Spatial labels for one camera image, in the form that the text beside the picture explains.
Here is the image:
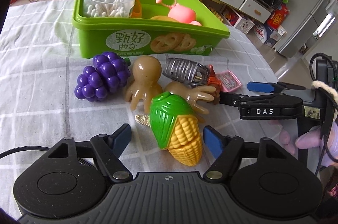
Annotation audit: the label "pink Melody card box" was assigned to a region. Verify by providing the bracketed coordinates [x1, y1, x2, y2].
[216, 70, 242, 92]

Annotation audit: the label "purple toy grapes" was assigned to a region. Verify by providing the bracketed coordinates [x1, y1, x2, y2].
[74, 52, 131, 102]

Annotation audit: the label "grey hair claw clip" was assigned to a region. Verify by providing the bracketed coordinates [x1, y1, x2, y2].
[162, 57, 210, 87]

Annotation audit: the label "green plastic cookie box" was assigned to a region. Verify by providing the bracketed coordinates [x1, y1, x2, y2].
[72, 0, 230, 58]

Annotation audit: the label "right hand purple glove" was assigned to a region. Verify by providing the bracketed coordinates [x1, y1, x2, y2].
[279, 122, 337, 159]

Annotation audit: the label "orange figurine toy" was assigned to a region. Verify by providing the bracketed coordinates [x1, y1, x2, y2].
[207, 65, 222, 105]

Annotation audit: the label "tan octopus toy lying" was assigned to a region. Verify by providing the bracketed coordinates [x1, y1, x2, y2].
[164, 81, 216, 115]

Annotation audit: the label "tan octopus toy upright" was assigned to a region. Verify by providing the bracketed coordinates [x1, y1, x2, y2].
[124, 56, 163, 114]

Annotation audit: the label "silver refrigerator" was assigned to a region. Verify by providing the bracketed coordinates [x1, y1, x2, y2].
[274, 0, 331, 58]

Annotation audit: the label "checked grey table cloth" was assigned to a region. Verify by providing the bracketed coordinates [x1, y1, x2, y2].
[0, 0, 322, 219]

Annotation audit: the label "pink round toy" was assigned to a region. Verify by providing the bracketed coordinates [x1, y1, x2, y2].
[167, 3, 202, 26]

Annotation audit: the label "clear cotton swab jar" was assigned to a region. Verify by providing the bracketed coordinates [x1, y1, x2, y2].
[83, 0, 136, 18]

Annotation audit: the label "gold spiral hair tie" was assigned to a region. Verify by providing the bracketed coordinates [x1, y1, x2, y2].
[134, 114, 151, 128]

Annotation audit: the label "orange plastic ring lid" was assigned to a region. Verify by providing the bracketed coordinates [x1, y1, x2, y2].
[129, 0, 142, 18]

